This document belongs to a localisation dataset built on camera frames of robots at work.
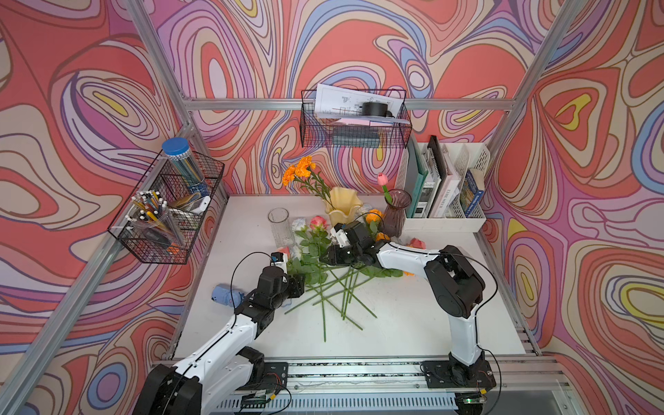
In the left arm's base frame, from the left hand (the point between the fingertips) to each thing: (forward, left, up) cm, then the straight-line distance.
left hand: (300, 276), depth 85 cm
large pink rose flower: (+16, -43, -3) cm, 46 cm away
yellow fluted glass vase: (+25, -14, +8) cm, 30 cm away
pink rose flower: (+25, -5, -3) cm, 26 cm away
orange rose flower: (+19, -30, -3) cm, 35 cm away
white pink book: (+27, -52, +15) cm, 61 cm away
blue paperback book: (+33, -66, +6) cm, 74 cm away
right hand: (+6, -8, -3) cm, 11 cm away
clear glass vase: (+16, +8, +4) cm, 18 cm away
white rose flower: (+24, +3, -1) cm, 24 cm away
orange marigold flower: (+23, +3, +24) cm, 34 cm away
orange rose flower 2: (+32, -28, -7) cm, 43 cm away
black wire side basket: (+9, +32, +24) cm, 40 cm away
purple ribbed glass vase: (+26, -35, +9) cm, 45 cm away
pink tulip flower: (+24, -27, +22) cm, 42 cm away
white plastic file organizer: (+45, -63, +17) cm, 79 cm away
